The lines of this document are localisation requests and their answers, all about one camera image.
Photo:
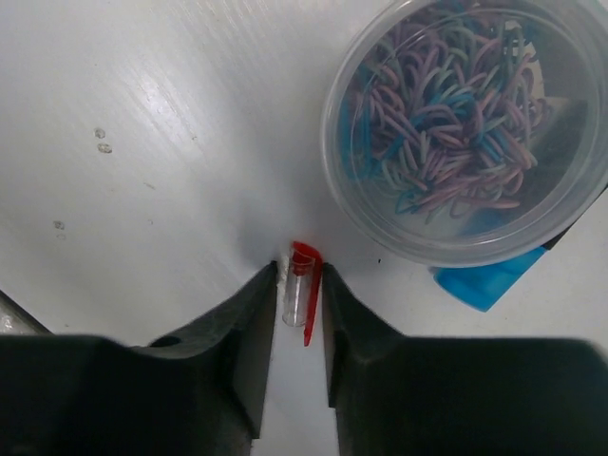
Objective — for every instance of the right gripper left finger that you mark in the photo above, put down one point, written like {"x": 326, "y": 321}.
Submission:
{"x": 198, "y": 390}

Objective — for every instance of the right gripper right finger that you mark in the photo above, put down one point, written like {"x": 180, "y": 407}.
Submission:
{"x": 395, "y": 394}

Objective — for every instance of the red pen cap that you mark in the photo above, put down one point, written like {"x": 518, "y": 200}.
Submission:
{"x": 301, "y": 288}

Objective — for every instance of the blue highlighter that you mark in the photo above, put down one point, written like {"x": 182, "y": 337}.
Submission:
{"x": 482, "y": 287}

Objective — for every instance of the clear tub of paperclips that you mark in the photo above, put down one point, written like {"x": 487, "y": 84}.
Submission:
{"x": 465, "y": 133}

